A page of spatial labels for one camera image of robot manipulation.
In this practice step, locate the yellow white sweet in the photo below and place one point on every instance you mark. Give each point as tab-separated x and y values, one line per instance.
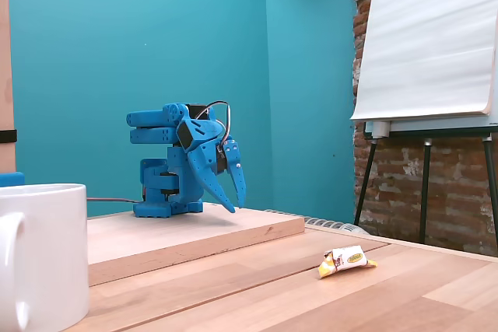
346	260

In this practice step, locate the white ceramic mug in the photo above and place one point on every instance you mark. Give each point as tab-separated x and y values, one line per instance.
50	250

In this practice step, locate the light wooden base board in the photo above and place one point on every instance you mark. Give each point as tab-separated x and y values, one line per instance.
175	238

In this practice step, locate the white radiator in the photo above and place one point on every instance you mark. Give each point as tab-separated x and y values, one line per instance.
334	225

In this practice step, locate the black flip chart easel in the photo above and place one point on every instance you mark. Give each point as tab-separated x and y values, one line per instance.
435	132

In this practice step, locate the white flip chart pad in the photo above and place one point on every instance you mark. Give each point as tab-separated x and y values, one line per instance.
424	36

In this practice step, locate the wooden post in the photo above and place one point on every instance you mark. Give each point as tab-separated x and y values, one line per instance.
5	75

